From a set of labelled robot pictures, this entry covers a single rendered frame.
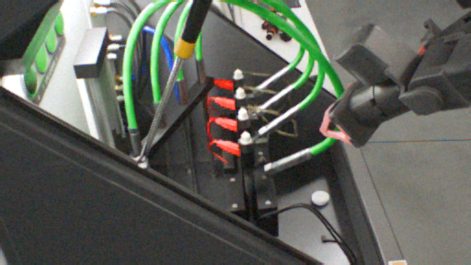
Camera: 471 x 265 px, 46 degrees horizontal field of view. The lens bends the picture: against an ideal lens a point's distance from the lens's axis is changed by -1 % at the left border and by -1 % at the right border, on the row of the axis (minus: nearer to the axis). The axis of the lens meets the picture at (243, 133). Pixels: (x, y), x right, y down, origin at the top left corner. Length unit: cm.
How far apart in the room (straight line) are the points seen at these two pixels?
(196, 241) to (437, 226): 188
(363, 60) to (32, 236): 46
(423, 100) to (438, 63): 4
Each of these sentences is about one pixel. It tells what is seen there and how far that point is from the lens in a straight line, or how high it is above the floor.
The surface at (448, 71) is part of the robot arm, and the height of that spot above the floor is 141.
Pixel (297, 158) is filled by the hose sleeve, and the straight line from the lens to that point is 92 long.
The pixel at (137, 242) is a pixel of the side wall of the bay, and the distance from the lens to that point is 72.
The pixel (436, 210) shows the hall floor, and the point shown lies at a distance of 259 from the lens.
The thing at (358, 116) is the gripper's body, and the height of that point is 128.
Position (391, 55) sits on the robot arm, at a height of 139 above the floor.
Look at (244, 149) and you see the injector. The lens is 104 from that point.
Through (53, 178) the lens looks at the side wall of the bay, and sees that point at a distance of 66.
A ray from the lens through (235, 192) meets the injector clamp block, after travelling 113.
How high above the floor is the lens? 172
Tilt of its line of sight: 35 degrees down
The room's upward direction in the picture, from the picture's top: 4 degrees counter-clockwise
